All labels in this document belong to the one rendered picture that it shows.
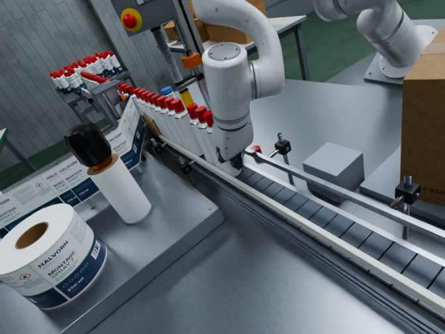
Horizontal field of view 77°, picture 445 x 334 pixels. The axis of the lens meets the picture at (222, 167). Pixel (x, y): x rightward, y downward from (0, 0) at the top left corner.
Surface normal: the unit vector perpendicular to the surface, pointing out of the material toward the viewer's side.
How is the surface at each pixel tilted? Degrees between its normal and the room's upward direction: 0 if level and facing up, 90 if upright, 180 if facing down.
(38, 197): 90
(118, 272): 0
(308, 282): 0
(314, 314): 0
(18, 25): 90
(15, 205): 90
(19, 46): 90
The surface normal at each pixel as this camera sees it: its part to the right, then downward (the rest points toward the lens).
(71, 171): 0.62, 0.27
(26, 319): -0.32, -0.77
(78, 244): 0.94, -0.18
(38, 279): 0.33, 0.45
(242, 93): 0.24, 0.72
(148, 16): 0.02, 0.58
